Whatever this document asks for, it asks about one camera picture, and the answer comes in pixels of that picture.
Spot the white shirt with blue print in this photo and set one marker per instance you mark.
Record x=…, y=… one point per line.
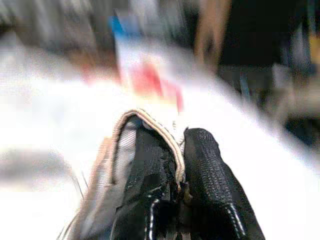
x=125, y=150

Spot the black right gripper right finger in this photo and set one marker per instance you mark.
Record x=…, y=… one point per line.
x=212, y=185

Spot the white garment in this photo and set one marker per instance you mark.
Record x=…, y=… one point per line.
x=50, y=112

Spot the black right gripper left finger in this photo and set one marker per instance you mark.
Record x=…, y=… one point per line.
x=150, y=190

